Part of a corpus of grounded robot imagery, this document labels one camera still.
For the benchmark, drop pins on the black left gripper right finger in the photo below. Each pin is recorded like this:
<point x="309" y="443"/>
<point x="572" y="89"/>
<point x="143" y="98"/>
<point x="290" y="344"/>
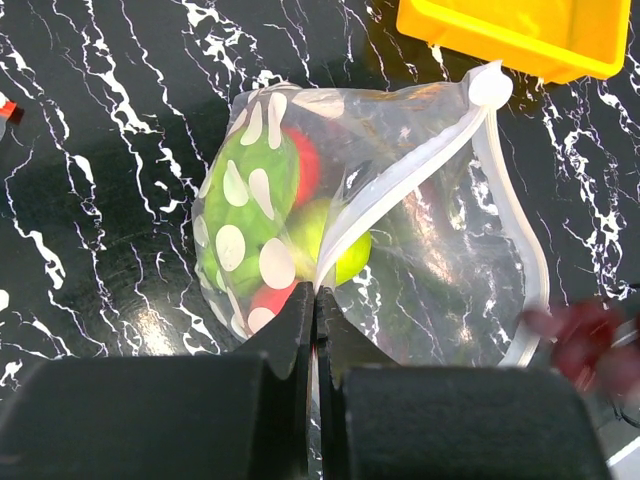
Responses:
<point x="382" y="420"/>

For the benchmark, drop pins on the yellow plastic fruit tray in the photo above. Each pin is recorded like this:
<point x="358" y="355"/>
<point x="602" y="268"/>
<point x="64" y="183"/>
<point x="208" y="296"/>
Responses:
<point x="558" y="41"/>

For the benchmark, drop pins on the clear zip top bag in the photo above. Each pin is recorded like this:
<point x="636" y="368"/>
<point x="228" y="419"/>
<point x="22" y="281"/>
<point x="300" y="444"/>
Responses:
<point x="415" y="226"/>

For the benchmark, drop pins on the orange zipper clear bag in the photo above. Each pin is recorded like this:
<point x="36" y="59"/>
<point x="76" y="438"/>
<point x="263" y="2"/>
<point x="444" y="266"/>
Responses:
<point x="10" y="114"/>

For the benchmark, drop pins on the pink peach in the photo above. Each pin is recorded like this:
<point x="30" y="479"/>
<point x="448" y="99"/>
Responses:
<point x="266" y="304"/>

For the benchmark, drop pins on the dark purple grape bunch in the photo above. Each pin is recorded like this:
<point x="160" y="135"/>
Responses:
<point x="584" y="347"/>

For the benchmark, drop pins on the green star fruit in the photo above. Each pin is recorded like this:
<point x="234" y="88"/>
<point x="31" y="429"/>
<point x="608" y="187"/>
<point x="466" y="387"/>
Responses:
<point x="248" y="195"/>

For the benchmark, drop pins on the bright red apple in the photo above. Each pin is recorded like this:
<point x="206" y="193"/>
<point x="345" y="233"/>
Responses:
<point x="309" y="166"/>

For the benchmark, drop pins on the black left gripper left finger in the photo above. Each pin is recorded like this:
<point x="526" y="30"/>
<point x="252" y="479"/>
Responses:
<point x="240" y="415"/>

